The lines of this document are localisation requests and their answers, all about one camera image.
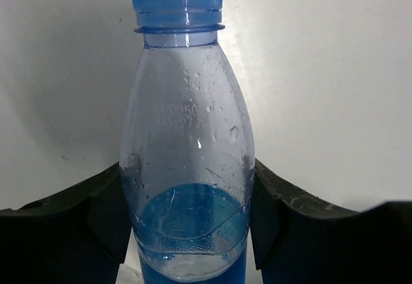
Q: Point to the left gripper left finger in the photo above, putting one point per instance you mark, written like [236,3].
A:
[78,235]

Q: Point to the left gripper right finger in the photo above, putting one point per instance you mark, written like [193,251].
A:
[300,238]

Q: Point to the blue label water bottle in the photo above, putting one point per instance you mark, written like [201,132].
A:
[187,155]

